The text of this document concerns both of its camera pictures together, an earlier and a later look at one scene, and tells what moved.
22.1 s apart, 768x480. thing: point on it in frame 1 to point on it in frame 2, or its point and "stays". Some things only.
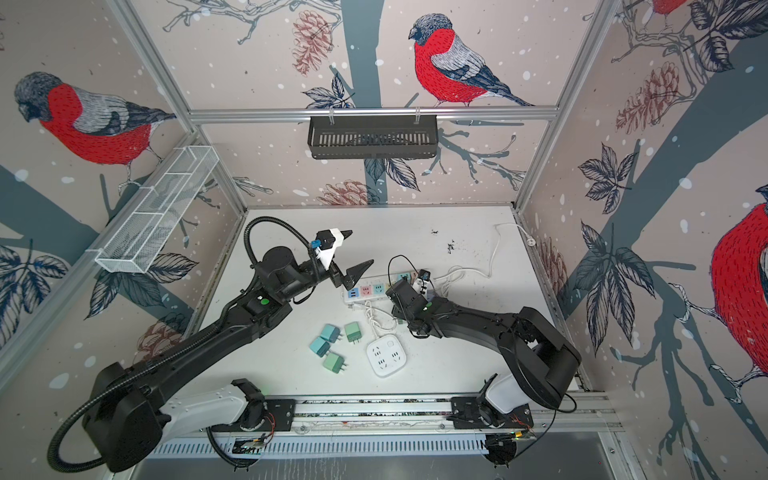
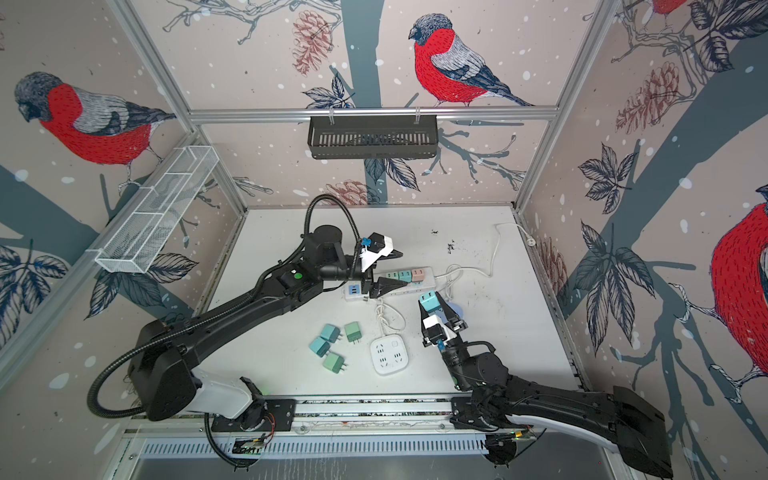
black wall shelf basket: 366,137 stays
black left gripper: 351,276 to 381,286
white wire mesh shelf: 155,212 stays
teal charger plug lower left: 320,346 stays
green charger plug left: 353,332 stays
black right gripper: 396,309 to 453,314
